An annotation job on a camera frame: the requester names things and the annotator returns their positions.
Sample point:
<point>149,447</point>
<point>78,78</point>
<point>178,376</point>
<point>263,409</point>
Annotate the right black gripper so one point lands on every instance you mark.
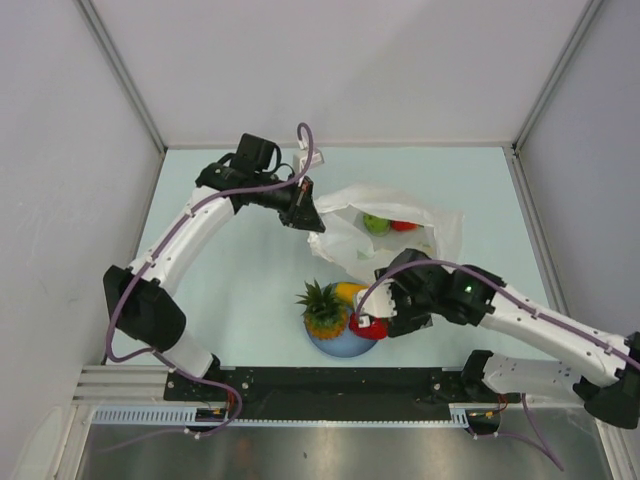
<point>405,323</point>

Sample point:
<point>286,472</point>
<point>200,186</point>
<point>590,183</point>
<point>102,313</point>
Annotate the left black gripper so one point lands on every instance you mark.
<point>300,212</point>

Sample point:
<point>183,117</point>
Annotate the fake red fruit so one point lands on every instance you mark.
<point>376,329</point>

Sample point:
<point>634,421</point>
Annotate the white plastic bag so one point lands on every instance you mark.
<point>347,244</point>

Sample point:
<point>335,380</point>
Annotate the fake mango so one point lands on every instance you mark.
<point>346,291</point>

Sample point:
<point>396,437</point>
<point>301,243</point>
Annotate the fake green fruit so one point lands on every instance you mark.
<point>375,225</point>

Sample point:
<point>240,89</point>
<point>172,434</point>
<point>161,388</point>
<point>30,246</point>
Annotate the fake red wax apple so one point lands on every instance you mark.
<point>403,226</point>

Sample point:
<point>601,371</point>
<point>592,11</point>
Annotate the fake pineapple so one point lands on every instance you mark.
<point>325,313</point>

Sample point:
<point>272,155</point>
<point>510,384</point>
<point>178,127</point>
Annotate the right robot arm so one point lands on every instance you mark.
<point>596,368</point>

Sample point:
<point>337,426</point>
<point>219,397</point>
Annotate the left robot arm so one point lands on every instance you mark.
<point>140,297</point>

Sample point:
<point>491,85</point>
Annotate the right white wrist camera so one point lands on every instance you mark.
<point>377,303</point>

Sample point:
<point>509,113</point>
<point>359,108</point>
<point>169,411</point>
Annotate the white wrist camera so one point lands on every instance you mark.
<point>305,156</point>
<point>377,303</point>

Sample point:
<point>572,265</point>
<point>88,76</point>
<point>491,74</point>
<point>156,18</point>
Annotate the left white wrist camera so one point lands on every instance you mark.
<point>305,156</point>

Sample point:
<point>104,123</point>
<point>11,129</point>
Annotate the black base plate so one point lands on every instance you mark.
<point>354,394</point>

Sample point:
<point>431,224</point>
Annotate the white slotted cable duct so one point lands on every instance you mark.
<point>186,417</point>

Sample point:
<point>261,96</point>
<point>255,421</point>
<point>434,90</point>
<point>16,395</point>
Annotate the aluminium frame rail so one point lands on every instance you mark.
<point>120,385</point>

